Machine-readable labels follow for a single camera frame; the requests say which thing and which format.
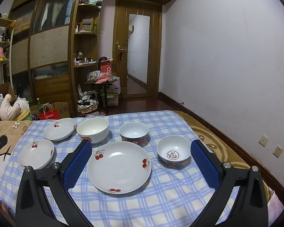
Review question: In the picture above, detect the small black table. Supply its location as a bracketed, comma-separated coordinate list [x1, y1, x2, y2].
[84, 79, 117, 115]

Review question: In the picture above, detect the red rimmed bowl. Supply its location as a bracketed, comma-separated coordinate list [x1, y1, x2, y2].
[119, 122, 149, 144]

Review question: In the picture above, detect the wall socket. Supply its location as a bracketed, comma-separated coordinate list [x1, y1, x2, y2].
[259, 135, 269, 147]
[273, 145, 283, 158]

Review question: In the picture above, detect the wooden wardrobe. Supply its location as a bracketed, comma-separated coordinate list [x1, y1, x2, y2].
[4, 0, 105, 117]

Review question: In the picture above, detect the red paper bag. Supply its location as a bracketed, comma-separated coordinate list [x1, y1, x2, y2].
[39, 103, 60, 120]

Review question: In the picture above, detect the cardboard box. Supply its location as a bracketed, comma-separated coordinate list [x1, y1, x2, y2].
[51, 102, 70, 118]

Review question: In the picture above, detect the pink plush toy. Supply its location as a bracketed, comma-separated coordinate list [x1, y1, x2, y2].
[0, 94, 21, 120]

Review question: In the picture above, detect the small cherry plate front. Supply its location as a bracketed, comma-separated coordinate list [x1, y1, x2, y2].
[18, 139, 55, 170]

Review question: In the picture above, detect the large cherry plate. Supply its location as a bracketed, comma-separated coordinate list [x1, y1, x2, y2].
[87, 141, 152, 194]

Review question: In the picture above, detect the wooden door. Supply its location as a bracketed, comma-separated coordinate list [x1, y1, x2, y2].
[113, 0, 162, 98]

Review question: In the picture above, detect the wicker basket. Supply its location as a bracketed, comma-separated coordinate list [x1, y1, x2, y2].
[77, 100, 99, 114]

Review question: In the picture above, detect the blue plaid cloth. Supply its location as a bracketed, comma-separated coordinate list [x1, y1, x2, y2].
[0, 110, 242, 227]

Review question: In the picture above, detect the white bowl red emblem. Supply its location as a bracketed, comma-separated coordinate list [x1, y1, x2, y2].
[156, 135, 191, 164]

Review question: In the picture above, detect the small cherry plate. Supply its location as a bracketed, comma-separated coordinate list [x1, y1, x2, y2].
[43, 118, 77, 142]
[18, 139, 55, 170]

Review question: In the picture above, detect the white cartoon bowl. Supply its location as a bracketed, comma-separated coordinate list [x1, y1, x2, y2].
[76, 117, 109, 144]

